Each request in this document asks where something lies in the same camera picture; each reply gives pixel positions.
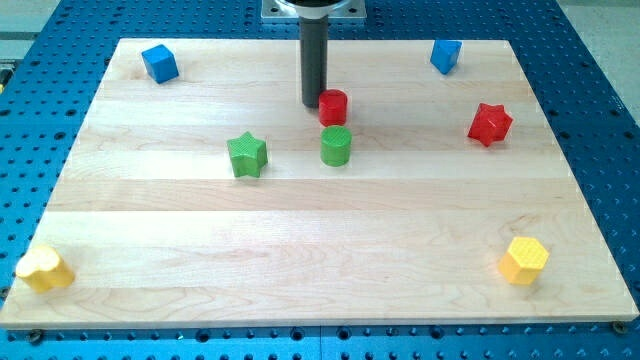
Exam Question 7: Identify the red cylinder block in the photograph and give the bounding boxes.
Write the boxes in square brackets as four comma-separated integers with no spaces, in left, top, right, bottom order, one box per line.
[318,89,348,127]

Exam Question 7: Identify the green cylinder block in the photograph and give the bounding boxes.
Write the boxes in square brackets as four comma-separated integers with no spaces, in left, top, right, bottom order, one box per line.
[320,125,352,167]

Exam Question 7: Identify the green star block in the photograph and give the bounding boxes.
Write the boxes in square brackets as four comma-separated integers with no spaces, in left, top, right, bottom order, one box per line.
[227,132,268,178]

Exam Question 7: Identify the wooden board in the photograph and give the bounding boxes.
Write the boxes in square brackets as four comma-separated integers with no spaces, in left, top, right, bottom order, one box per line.
[1,38,638,329]

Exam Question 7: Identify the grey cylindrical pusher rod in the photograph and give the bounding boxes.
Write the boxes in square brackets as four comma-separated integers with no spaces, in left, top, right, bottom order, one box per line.
[299,15,329,108]

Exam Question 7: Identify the blue triangular block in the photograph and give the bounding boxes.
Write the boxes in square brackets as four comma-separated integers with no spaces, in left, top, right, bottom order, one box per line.
[430,40,462,75]

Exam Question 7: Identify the red star block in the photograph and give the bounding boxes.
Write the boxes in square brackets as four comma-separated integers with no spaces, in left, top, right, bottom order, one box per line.
[467,103,513,147]

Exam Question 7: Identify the blue cube block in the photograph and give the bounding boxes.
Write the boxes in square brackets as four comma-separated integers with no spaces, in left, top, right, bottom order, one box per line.
[141,44,179,84]

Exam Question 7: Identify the yellow hexagon block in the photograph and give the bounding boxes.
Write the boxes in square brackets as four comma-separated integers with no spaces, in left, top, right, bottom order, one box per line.
[498,237,549,285]

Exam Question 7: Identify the blue perforated table plate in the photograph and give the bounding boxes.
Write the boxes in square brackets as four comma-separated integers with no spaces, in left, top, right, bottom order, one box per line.
[1,1,639,359]

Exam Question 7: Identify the yellow heart block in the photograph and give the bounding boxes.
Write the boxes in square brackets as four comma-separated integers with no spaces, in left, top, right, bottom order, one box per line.
[15,245,75,293]

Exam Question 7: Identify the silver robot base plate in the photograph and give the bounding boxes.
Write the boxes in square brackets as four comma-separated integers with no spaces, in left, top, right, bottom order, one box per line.
[261,0,367,22]

